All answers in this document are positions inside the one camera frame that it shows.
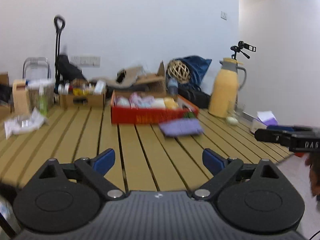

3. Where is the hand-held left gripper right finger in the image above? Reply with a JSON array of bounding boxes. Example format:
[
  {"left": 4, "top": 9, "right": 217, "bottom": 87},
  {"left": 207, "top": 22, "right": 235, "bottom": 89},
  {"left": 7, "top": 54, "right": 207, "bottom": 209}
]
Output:
[{"left": 192, "top": 148, "right": 280, "bottom": 201}]

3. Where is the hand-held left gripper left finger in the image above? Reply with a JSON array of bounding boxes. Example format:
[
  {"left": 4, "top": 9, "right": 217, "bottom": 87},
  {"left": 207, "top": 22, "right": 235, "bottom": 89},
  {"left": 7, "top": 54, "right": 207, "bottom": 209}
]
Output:
[{"left": 37, "top": 148, "right": 126, "bottom": 201}]

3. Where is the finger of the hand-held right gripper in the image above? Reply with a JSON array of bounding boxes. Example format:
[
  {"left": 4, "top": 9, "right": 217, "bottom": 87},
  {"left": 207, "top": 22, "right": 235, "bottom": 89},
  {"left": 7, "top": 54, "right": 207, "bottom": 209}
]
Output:
[
  {"left": 266, "top": 125, "right": 314, "bottom": 132},
  {"left": 254, "top": 128, "right": 292, "bottom": 144}
]

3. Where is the purple towel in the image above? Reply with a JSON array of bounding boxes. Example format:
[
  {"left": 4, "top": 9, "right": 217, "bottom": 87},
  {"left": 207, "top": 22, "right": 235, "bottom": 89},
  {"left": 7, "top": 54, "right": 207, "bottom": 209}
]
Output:
[{"left": 159, "top": 119, "right": 204, "bottom": 138}]

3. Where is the lilac fluffy plush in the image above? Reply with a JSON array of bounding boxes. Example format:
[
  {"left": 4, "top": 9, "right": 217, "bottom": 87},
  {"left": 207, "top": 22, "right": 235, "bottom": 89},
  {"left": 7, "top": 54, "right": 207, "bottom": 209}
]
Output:
[{"left": 115, "top": 97, "right": 131, "bottom": 107}]

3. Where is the red cardboard box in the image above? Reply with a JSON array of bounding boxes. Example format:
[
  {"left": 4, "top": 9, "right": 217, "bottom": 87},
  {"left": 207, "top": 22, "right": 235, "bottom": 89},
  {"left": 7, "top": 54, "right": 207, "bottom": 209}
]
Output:
[{"left": 110, "top": 90, "right": 200, "bottom": 125}]

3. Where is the yellow and white plush toy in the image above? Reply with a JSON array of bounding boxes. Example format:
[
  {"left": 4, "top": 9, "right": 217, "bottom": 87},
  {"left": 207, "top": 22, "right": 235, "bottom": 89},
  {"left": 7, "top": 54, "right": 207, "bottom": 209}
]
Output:
[{"left": 164, "top": 98, "right": 180, "bottom": 109}]

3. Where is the light blue fluffy glove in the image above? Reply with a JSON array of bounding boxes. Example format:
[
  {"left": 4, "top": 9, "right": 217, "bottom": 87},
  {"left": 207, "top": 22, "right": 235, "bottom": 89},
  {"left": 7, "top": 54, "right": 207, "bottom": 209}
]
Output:
[{"left": 140, "top": 96, "right": 155, "bottom": 109}]

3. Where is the white plush with iridescent patch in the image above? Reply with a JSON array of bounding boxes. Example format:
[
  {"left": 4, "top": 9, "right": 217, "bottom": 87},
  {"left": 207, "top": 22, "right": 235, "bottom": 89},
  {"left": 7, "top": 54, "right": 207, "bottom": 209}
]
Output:
[{"left": 152, "top": 98, "right": 166, "bottom": 109}]

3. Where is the person's right hand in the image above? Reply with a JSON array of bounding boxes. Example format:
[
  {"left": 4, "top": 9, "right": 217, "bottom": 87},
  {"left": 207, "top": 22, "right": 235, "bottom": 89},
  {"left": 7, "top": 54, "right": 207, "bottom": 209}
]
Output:
[{"left": 305, "top": 152, "right": 320, "bottom": 198}]

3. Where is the purple and white tissue box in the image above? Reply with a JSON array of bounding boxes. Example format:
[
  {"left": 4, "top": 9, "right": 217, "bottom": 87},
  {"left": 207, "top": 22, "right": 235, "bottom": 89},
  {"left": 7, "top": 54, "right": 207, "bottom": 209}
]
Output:
[{"left": 250, "top": 110, "right": 279, "bottom": 134}]

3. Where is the clear drinking glass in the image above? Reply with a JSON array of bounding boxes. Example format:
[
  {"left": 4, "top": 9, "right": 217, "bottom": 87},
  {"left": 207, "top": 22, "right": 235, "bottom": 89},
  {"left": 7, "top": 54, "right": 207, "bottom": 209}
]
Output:
[{"left": 233, "top": 103, "right": 247, "bottom": 121}]

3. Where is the black case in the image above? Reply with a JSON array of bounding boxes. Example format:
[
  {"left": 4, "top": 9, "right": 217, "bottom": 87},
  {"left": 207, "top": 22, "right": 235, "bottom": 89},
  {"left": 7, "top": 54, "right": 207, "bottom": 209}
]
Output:
[{"left": 178, "top": 86, "right": 212, "bottom": 109}]

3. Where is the yellow thermos jug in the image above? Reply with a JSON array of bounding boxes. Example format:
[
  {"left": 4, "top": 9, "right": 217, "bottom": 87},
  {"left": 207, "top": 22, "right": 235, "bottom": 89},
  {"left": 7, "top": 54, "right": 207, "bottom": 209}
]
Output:
[{"left": 208, "top": 57, "right": 248, "bottom": 119}]

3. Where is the pink fluffy item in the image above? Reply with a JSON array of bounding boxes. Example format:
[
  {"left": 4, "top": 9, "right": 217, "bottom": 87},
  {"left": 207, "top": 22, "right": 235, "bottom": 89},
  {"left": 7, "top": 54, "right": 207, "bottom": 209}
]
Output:
[{"left": 129, "top": 92, "right": 144, "bottom": 109}]

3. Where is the white and red can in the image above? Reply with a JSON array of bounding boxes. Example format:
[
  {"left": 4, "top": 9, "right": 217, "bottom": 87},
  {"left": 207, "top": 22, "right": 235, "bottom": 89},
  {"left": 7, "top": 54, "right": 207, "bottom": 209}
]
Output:
[{"left": 55, "top": 81, "right": 73, "bottom": 95}]

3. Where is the clear plastic water bottle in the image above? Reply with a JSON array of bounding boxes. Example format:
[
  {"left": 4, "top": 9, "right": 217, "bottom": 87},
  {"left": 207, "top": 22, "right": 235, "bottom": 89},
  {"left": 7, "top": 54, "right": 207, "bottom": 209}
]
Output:
[{"left": 167, "top": 77, "right": 179, "bottom": 96}]

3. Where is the green liquid bottle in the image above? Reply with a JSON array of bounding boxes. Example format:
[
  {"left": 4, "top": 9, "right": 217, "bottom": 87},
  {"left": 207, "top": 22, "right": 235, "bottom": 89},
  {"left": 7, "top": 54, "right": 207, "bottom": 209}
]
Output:
[{"left": 37, "top": 89, "right": 48, "bottom": 116}]

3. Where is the crumpled white plastic wrap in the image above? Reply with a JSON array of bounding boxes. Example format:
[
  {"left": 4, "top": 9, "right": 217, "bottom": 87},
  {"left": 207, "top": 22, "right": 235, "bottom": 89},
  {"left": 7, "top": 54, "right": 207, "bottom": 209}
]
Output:
[{"left": 4, "top": 107, "right": 48, "bottom": 140}]

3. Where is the black tripod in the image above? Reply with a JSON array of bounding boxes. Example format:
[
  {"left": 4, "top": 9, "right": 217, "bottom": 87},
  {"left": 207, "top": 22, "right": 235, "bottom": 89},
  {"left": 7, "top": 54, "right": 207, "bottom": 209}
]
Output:
[{"left": 230, "top": 40, "right": 257, "bottom": 61}]

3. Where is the large torn cardboard box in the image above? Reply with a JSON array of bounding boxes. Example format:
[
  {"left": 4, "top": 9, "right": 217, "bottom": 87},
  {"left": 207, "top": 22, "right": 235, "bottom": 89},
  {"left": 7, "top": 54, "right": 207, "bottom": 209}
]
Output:
[{"left": 89, "top": 61, "right": 167, "bottom": 98}]

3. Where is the blue fabric bag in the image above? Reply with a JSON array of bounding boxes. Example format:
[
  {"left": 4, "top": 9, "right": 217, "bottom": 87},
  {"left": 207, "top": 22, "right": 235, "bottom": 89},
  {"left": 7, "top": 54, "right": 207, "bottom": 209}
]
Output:
[{"left": 175, "top": 55, "right": 213, "bottom": 91}]

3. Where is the clear plastic container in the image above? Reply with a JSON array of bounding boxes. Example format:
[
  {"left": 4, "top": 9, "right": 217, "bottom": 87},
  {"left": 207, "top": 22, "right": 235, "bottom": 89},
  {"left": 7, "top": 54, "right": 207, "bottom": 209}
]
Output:
[{"left": 27, "top": 82, "right": 55, "bottom": 111}]

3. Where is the wicker ball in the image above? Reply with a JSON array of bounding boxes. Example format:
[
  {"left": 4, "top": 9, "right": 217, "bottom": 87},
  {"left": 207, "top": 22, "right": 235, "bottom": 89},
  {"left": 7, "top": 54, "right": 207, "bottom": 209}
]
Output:
[{"left": 167, "top": 60, "right": 192, "bottom": 84}]

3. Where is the black bag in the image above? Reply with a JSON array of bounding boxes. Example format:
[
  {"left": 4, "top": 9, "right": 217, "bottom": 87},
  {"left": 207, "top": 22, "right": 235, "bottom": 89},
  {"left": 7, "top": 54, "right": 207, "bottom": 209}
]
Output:
[{"left": 58, "top": 54, "right": 85, "bottom": 81}]

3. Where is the tall brown carton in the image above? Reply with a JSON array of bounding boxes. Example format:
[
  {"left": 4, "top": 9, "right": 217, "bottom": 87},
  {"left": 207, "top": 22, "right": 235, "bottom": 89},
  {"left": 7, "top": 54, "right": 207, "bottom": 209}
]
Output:
[{"left": 12, "top": 79, "right": 30, "bottom": 115}]

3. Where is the small cardboard box with handle hole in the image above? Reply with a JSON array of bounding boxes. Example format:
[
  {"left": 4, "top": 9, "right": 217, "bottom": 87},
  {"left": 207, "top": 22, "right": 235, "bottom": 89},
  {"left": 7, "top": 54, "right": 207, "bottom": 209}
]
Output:
[{"left": 59, "top": 85, "right": 107, "bottom": 110}]

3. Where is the white wall outlet strip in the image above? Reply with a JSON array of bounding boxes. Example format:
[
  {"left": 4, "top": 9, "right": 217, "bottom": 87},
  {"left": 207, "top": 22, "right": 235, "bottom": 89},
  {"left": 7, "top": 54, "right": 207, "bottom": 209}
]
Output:
[{"left": 71, "top": 55, "right": 101, "bottom": 68}]

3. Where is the silver metal frame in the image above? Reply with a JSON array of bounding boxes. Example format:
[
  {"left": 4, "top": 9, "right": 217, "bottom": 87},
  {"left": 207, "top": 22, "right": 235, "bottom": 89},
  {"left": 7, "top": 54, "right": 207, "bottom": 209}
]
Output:
[{"left": 22, "top": 57, "right": 51, "bottom": 81}]

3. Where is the black trolley handle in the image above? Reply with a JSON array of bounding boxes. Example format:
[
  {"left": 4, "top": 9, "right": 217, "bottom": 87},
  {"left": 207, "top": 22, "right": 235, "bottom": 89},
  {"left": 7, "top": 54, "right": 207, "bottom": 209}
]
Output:
[{"left": 53, "top": 16, "right": 67, "bottom": 81}]

